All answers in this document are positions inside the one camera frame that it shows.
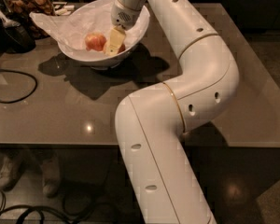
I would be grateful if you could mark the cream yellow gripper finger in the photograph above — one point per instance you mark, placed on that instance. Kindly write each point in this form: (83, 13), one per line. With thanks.
(115, 42)

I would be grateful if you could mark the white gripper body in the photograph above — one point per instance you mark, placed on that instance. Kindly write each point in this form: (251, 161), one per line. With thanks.
(123, 16)

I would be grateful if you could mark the red apple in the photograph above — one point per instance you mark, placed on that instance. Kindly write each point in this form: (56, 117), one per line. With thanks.
(95, 41)
(122, 48)

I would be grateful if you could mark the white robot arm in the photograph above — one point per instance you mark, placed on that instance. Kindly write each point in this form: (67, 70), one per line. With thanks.
(150, 122)

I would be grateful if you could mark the white tilted bowl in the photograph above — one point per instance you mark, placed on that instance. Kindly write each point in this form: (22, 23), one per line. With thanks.
(96, 17)

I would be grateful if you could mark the small white items behind bowl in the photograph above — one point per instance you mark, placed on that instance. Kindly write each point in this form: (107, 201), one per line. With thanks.
(63, 8)

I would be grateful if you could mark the white paper liner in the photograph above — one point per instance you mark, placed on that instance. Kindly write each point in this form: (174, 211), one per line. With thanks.
(50, 24)

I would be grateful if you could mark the black round appliance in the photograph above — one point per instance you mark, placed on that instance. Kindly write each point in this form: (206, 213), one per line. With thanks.
(13, 36)

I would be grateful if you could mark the glass jar of snacks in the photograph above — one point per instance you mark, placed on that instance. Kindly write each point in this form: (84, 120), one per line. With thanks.
(23, 8)

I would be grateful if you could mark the right white shoe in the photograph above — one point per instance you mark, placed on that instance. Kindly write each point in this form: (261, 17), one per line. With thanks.
(51, 176)

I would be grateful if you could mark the white shoe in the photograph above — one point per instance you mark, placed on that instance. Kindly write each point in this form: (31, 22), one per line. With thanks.
(51, 176)
(10, 172)

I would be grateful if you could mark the left white shoe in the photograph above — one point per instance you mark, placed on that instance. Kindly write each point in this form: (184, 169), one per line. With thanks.
(10, 172)

